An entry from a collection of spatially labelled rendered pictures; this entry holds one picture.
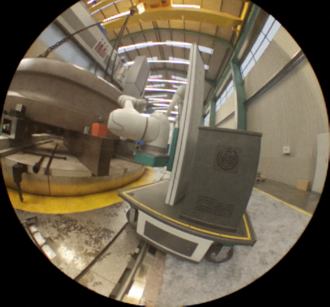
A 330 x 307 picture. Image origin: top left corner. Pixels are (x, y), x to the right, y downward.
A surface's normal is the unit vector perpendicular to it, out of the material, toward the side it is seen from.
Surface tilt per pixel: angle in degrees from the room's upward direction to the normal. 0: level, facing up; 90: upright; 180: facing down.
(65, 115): 90
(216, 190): 90
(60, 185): 90
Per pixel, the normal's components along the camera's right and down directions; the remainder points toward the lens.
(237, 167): -0.49, -0.15
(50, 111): 0.75, 0.10
